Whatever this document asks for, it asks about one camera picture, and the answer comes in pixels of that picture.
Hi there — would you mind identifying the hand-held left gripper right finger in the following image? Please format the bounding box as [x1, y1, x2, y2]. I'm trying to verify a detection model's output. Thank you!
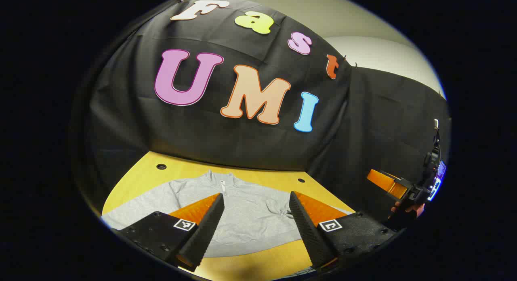
[289, 191, 398, 273]

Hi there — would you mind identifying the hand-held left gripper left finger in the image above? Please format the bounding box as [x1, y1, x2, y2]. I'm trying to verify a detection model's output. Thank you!
[111, 193, 225, 273]

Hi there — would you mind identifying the grey zip-neck sweatshirt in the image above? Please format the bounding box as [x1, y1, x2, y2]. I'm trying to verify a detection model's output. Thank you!
[101, 170, 354, 258]

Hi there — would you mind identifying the black backdrop cloth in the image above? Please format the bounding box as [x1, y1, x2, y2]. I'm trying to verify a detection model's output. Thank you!
[73, 0, 452, 233]

